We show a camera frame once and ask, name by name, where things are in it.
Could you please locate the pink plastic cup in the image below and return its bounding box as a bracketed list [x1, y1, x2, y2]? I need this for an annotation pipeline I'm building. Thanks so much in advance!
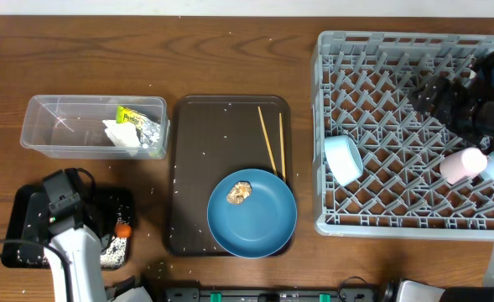
[439, 147, 488, 184]

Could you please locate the light blue rice bowl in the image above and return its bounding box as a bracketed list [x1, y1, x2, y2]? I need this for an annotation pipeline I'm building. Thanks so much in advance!
[324, 135, 363, 186]

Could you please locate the wooden chopstick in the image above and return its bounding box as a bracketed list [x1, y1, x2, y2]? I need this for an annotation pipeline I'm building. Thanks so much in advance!
[278, 112, 286, 183]
[257, 106, 278, 176]

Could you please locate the gold foil wrapper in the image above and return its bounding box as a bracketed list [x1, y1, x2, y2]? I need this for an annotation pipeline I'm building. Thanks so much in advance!
[226, 181, 252, 205]

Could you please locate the blue plate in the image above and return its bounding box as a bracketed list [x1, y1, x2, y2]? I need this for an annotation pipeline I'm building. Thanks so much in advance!
[207, 169, 298, 258]

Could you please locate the yellow snack wrapper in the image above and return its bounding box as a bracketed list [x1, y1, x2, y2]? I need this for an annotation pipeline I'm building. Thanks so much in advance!
[116, 106, 161, 147]

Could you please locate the orange carrot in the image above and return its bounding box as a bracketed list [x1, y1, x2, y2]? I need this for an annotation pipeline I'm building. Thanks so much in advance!
[114, 223, 133, 238]

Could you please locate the light blue plastic cup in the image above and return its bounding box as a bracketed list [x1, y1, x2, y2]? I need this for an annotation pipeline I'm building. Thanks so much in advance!
[480, 152, 494, 184]

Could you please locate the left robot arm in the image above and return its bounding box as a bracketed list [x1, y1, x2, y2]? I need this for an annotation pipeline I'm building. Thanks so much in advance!
[0, 168, 115, 301]

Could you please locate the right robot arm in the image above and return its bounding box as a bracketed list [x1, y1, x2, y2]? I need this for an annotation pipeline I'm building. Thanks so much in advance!
[408, 50, 494, 301]

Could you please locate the grey dishwasher rack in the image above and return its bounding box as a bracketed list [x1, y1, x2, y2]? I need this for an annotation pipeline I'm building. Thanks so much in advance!
[311, 31, 494, 241]

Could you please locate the brown serving tray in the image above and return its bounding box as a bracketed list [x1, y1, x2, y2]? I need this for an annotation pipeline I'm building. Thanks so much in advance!
[164, 96, 293, 257]

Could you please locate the white crumpled napkin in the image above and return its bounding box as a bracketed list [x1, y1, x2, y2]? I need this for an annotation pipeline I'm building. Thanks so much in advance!
[102, 120, 141, 157]

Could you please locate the black bin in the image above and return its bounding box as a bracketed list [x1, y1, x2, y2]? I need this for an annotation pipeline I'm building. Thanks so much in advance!
[0, 183, 137, 270]

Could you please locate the white rice pile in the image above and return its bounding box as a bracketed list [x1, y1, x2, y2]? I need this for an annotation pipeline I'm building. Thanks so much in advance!
[100, 238, 127, 270]

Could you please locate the clear plastic bin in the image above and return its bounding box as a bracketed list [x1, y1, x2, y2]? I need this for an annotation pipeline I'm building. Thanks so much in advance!
[20, 95, 169, 159]

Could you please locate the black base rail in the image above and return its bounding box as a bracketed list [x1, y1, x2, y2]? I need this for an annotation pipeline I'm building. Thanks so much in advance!
[107, 274, 398, 302]

